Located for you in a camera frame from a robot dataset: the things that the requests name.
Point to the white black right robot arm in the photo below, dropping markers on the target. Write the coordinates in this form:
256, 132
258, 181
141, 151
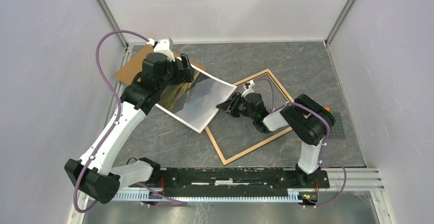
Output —
310, 121

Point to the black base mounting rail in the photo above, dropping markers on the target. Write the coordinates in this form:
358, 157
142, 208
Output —
235, 181

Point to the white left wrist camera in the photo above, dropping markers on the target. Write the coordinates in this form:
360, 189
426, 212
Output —
162, 45

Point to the landscape photo print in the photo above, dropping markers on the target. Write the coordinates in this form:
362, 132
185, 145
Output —
194, 104

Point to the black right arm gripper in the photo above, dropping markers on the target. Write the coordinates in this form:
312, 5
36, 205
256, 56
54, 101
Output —
230, 105

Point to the light wooden picture frame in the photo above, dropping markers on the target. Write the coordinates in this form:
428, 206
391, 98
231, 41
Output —
234, 138

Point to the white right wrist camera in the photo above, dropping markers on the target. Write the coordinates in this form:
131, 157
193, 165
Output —
248, 88

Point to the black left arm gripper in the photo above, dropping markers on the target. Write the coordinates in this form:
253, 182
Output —
183, 75

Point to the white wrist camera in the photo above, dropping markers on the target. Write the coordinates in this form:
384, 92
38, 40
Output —
162, 45
248, 88

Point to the dark grey brick baseplate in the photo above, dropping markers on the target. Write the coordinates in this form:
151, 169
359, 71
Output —
337, 131

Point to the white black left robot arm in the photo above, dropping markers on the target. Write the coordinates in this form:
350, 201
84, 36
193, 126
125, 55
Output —
94, 174

